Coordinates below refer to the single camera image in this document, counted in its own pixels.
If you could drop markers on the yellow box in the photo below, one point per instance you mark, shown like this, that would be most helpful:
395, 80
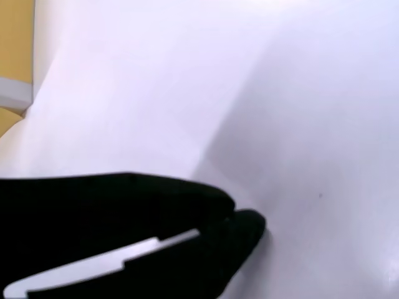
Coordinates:
15, 40

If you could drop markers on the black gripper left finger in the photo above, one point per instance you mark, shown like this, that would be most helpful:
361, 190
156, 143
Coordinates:
109, 211

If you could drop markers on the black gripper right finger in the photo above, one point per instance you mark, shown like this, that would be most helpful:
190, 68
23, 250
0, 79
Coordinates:
202, 264

